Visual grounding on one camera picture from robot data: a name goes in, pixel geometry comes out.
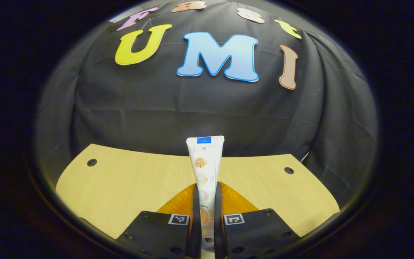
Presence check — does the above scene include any white toothpaste tube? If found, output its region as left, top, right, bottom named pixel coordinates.
left=186, top=136, right=225, bottom=252

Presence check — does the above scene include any wooden desktop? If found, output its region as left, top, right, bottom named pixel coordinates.
left=55, top=144, right=340, bottom=259

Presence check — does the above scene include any black backdrop cloth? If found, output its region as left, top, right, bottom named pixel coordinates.
left=34, top=0, right=378, bottom=216

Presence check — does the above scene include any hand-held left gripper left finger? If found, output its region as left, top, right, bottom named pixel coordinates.
left=115, top=183, right=203, bottom=259

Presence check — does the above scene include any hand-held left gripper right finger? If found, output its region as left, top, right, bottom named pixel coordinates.
left=213, top=182, right=302, bottom=259

